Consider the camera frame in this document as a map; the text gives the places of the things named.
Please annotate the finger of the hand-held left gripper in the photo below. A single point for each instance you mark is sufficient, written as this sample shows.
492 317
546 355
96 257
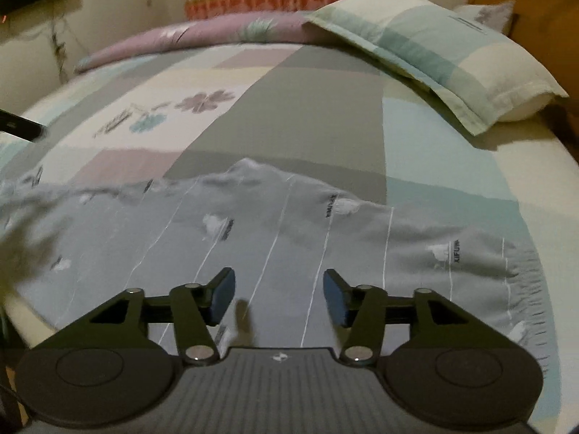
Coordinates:
22 125

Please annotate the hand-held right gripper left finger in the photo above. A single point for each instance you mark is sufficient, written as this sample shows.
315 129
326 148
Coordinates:
224 296

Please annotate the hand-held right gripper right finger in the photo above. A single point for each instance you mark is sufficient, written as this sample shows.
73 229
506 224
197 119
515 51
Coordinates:
337 300

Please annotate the grey striped pants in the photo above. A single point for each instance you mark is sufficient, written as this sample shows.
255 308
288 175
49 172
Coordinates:
362 253

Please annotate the patchwork bed sheet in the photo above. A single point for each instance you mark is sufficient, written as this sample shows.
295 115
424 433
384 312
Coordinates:
294 113

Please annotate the pink floral quilt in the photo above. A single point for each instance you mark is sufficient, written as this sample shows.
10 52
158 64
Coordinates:
203 34

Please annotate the checked pillow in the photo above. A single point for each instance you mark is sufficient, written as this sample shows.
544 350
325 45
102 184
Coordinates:
429 45

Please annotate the grey floral pillow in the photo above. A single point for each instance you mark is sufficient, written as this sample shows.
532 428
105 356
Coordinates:
488 13

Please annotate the wooden bed headboard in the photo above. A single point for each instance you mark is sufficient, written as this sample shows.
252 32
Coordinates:
543 31

